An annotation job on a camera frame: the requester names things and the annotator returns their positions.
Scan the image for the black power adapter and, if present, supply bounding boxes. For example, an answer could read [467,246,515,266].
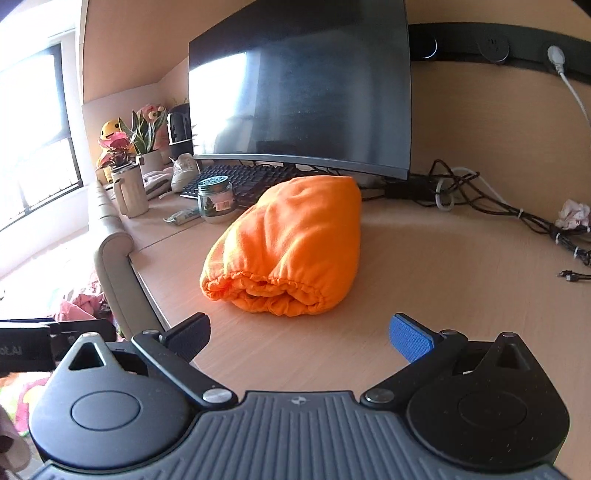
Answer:
[385,178,439,200]

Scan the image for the green snack packet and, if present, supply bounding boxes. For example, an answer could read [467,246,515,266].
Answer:
[164,208,201,225]

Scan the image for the black keyboard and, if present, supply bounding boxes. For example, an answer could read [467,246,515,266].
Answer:
[180,164,315,208]

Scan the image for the white plug with cable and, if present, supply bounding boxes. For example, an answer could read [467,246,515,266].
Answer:
[547,45,591,134]

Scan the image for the black cables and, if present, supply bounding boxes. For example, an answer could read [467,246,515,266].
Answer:
[360,159,591,284]

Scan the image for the pink cloth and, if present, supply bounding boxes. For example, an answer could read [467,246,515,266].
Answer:
[53,291,114,324]

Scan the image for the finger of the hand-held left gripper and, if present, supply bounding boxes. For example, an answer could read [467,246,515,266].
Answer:
[48,319,115,354]

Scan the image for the white looped cable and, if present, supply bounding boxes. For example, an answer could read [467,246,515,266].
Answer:
[436,167,504,213]

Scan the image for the small white shoe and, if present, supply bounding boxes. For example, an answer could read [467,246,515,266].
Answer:
[171,154,201,193]

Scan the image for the beige chair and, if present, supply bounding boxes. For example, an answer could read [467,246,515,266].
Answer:
[88,181,169,340]

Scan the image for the black curved monitor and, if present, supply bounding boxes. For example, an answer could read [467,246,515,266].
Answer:
[188,0,411,182]

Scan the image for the black power socket rail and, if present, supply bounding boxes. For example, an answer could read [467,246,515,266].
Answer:
[409,22,591,86]

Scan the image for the green potted plant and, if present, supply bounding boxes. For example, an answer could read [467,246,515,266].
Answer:
[130,106,168,175]

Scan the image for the crumpled white tissue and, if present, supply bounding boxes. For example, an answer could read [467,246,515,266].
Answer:
[556,198,591,232]

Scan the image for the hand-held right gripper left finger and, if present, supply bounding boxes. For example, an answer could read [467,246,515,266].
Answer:
[58,313,236,409]

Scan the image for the window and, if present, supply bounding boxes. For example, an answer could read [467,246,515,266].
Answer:
[0,39,86,232]

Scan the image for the white striped cloth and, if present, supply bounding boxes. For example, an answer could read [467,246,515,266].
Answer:
[141,170,175,200]

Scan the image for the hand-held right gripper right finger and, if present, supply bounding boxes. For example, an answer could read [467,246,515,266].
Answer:
[360,313,536,409]

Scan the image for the red leaf plant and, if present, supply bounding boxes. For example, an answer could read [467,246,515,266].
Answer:
[99,136,136,169]

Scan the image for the black desktop appliance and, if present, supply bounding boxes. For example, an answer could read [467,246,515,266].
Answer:
[166,104,195,160]

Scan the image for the orange pumpkin costume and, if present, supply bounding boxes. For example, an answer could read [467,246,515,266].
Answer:
[200,175,362,318]

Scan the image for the beige lidded cup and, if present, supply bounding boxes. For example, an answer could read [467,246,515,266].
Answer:
[110,162,150,219]

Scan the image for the yellow plush toy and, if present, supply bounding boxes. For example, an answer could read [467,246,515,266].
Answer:
[95,119,134,183]

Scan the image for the pink plush toy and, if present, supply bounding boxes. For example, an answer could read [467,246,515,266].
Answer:
[139,104,169,151]

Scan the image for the glass jar with green lid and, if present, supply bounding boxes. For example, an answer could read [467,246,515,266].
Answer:
[197,175,237,224]

